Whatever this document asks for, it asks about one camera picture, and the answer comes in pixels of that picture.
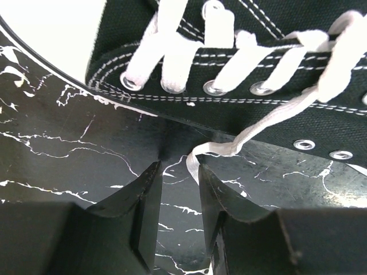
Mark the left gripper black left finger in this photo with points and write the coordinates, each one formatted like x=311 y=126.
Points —
x=115 y=236

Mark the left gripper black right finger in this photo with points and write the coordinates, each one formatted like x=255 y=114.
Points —
x=244 y=238

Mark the black sneaker with white laces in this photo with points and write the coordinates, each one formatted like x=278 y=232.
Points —
x=287 y=73

